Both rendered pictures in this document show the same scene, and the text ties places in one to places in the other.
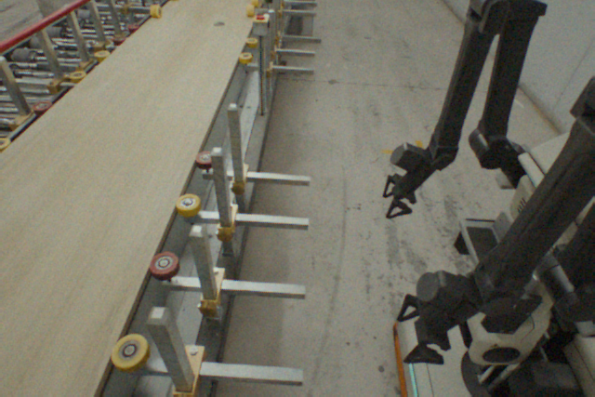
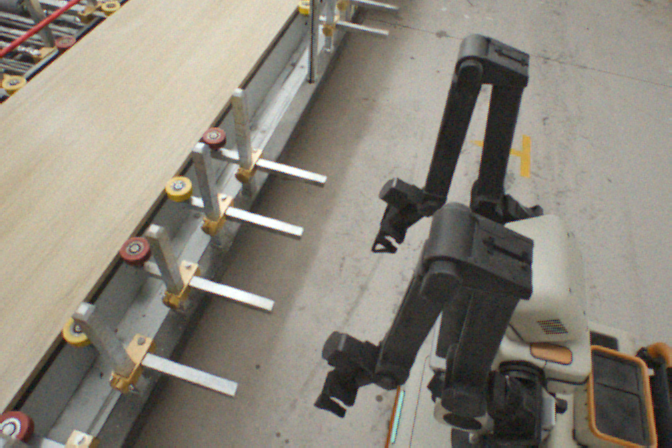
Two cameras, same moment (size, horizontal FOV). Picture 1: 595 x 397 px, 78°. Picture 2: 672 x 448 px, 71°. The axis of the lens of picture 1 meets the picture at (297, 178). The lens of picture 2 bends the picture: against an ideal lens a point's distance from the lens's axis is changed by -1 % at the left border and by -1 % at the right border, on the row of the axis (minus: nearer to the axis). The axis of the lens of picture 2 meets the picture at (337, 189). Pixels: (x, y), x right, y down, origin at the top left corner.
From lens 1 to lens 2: 42 cm
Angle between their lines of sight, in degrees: 11
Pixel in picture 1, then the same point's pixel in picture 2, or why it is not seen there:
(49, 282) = (28, 244)
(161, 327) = (83, 322)
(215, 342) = (175, 335)
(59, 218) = (51, 179)
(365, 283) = (395, 301)
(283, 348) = (279, 350)
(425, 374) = (410, 417)
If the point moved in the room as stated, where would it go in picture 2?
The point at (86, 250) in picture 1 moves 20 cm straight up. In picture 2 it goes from (68, 219) to (41, 173)
